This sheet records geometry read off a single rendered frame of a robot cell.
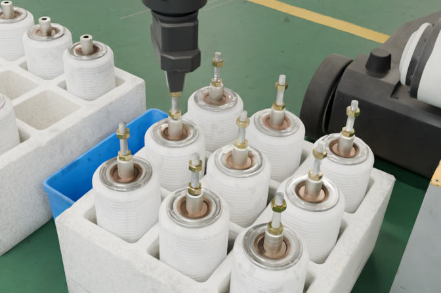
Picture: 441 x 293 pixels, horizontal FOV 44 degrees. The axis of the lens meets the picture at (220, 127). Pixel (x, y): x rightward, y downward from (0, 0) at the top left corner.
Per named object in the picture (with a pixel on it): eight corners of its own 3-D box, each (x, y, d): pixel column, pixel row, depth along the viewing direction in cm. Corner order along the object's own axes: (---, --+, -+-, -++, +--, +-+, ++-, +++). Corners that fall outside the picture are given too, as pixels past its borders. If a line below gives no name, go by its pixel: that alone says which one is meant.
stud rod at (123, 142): (121, 167, 77) (117, 124, 73) (123, 163, 78) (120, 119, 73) (127, 169, 77) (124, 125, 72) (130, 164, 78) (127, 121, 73)
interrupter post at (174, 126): (174, 127, 88) (174, 110, 86) (186, 134, 87) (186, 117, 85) (164, 134, 86) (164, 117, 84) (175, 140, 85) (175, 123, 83)
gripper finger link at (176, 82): (165, 90, 81) (164, 53, 77) (186, 89, 81) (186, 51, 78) (167, 96, 79) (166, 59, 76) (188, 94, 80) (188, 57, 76)
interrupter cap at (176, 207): (232, 219, 72) (232, 215, 72) (179, 237, 69) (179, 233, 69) (207, 183, 78) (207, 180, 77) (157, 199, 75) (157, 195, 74)
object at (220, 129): (222, 156, 111) (226, 79, 100) (245, 186, 104) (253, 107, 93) (178, 169, 107) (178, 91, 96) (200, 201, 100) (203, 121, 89)
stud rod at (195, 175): (189, 199, 72) (189, 155, 68) (193, 195, 73) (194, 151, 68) (195, 202, 72) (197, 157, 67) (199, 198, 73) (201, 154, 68)
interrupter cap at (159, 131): (174, 114, 91) (174, 111, 90) (209, 133, 87) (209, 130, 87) (140, 135, 86) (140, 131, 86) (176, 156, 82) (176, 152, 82)
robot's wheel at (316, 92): (330, 110, 138) (344, 39, 126) (348, 117, 136) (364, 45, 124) (292, 150, 125) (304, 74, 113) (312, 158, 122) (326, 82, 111)
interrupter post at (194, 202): (206, 212, 73) (207, 194, 71) (189, 217, 72) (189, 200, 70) (198, 200, 75) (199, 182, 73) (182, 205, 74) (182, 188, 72)
